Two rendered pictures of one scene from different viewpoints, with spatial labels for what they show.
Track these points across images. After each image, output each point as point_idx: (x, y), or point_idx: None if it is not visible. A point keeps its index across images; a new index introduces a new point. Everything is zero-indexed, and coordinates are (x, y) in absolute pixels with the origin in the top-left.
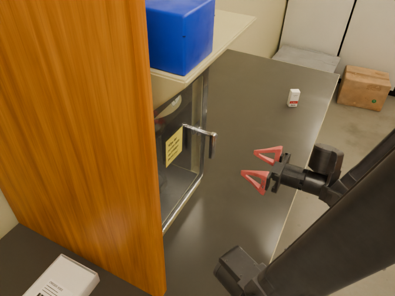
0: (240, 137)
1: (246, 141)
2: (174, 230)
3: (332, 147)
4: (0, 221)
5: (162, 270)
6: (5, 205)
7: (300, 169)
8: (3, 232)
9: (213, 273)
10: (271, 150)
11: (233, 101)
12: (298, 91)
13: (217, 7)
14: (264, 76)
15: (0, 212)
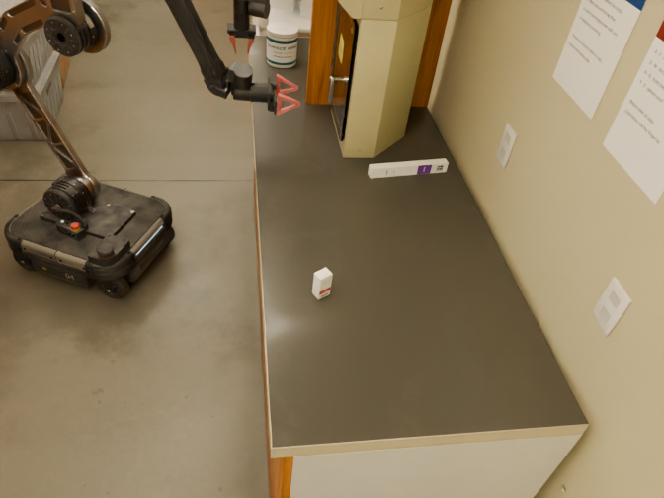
0: (347, 211)
1: (337, 209)
2: (329, 125)
3: (238, 72)
4: (432, 95)
5: (307, 75)
6: (436, 91)
7: (256, 84)
8: (429, 104)
9: (270, 9)
10: (285, 95)
11: (403, 264)
12: (318, 273)
13: (653, 372)
14: (410, 352)
15: (434, 91)
